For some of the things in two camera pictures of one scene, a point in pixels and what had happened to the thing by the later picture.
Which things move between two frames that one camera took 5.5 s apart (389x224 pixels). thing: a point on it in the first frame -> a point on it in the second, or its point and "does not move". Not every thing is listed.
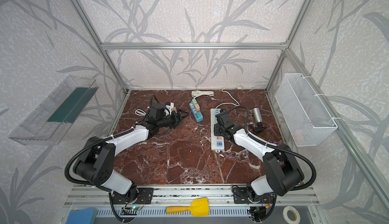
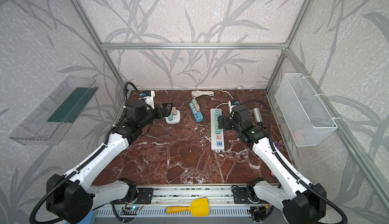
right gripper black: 220,117 -> 229,123
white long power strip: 217,143 does not move
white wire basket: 306,119 does not move
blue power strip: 197,115 does not move
